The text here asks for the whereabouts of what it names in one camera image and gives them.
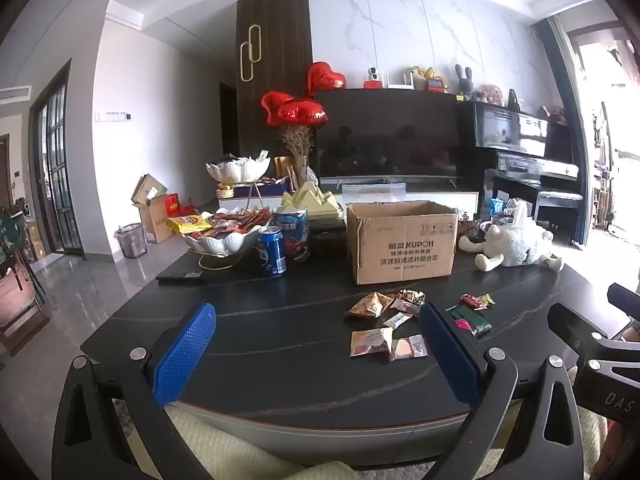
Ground white router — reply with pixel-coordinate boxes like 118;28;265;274
384;70;416;91

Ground large white lotus snack bowl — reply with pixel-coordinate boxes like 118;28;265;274
182;209;274;262

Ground dark green snack packet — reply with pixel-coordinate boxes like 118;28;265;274
444;304;494;337

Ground black framed glass door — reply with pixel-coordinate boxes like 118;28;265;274
29;59;84;257

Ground white television cabinet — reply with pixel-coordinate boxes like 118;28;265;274
218;180;481;221

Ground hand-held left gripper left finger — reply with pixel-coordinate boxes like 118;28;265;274
52;302;218;480

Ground blue curtain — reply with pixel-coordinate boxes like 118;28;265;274
532;19;591;247

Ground blue snack canister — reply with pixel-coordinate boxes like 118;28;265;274
272;208;310;264

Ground black piano bench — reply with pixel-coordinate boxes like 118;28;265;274
532;189;584;224

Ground yellow toy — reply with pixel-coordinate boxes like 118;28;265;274
407;65;449;94

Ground brown cardboard box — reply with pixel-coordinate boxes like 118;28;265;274
346;201;459;286

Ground dried flower bouquet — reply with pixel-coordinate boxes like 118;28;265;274
279;124;316;187

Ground red snack packet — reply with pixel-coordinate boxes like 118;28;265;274
389;334;429;362

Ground red heart balloon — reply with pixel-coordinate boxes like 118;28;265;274
260;90;296;127
306;61;347;99
277;101;329;127

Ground yellow snack bag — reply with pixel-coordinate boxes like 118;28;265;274
166;214;214;236

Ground blue snack tray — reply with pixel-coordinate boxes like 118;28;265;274
217;179;286;200

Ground grey trash bin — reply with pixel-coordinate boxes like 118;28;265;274
115;223;147;260

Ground beige snack packet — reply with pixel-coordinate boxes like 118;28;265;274
344;293;395;320
349;327;394;359

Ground grey toy rabbit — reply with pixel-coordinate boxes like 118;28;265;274
453;64;476;101

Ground cardboard box with red print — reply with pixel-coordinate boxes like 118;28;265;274
137;193;181;244

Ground round patterned snack tin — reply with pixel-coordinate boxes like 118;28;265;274
457;215;493;247

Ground black upright piano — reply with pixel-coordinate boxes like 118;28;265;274
457;99;584;247

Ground white air conditioner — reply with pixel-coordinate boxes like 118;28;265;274
0;86;34;106

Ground black television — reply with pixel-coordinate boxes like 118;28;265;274
313;88;461;181

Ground open cardboard box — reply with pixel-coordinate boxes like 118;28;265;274
131;173;169;206

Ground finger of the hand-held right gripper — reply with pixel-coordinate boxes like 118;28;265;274
547;302;613;357
607;282;640;318

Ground gold mountain-shaped box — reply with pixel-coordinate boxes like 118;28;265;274
280;181;346;222

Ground gold wall ornament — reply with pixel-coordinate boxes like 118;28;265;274
240;24;262;81

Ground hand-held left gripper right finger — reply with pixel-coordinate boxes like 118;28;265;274
419;302;587;480

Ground white plush sheep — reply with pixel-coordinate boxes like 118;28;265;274
458;222;565;274

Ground plush teddy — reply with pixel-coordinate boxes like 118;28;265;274
474;83;504;106

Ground red wrapped candy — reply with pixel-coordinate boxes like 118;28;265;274
459;293;496;310

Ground foil candy packet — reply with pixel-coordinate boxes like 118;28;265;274
389;289;426;317

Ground blue soda can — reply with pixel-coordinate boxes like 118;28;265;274
257;226;288;277

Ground small white lotus bowl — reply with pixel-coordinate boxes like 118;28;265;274
206;156;271;184

